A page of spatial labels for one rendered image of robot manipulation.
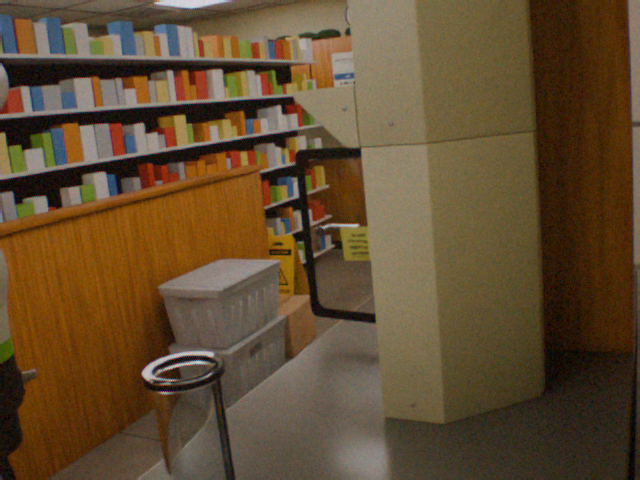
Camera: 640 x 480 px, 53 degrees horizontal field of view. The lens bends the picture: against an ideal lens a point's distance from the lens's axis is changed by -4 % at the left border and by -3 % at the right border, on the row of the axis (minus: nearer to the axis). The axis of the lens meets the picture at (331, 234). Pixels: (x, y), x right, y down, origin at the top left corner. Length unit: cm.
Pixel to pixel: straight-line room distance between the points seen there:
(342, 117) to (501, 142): 26
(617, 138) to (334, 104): 56
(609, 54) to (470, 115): 38
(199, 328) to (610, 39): 259
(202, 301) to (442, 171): 242
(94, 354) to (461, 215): 250
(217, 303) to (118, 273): 52
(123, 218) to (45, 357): 79
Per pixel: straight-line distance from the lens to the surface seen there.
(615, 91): 134
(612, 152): 135
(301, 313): 413
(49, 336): 312
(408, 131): 103
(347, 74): 116
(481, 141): 107
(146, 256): 353
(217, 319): 333
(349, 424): 117
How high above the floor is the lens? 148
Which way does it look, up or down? 11 degrees down
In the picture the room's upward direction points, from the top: 6 degrees counter-clockwise
